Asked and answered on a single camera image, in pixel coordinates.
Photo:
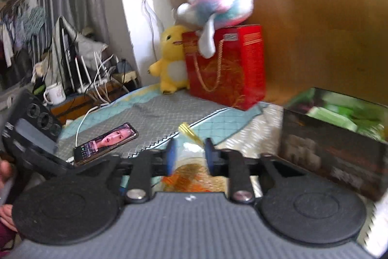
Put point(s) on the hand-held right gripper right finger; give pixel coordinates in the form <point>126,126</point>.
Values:
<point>210,157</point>

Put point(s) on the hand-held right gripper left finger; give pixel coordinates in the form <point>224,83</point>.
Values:
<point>171,155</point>

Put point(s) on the clear snack packet yellow strip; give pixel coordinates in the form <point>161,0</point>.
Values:
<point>188,177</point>

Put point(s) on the black printed cardboard box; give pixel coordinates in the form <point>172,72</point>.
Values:
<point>327,152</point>

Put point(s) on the green snack packet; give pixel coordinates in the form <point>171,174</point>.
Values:
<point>333,119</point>

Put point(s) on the person's left hand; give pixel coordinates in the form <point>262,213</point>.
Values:
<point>4,170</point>

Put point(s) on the grey teal quilt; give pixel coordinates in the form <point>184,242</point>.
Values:
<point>151,119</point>

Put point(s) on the white mug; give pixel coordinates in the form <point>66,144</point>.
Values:
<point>56,93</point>

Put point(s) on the white printed cloth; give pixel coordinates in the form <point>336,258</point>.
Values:
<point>254,128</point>

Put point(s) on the wooden side table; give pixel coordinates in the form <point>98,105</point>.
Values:
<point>78,104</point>

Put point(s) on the smartphone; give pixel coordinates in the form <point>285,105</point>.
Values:
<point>106,140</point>

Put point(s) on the white router with antennas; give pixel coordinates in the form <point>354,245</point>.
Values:
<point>91,74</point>

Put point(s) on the red gift bag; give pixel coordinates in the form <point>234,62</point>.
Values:
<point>230,71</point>

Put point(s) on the yellow duck plush toy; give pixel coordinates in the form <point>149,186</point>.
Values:
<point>172,64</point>

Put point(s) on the grey cloth heap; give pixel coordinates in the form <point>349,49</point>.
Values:
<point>72,46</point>

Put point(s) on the hanging clothes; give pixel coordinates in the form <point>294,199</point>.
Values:
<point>18,28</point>

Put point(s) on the pink blue plush toy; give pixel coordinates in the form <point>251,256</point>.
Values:
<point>221,10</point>

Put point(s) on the wooden board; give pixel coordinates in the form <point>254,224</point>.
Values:
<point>318,19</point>

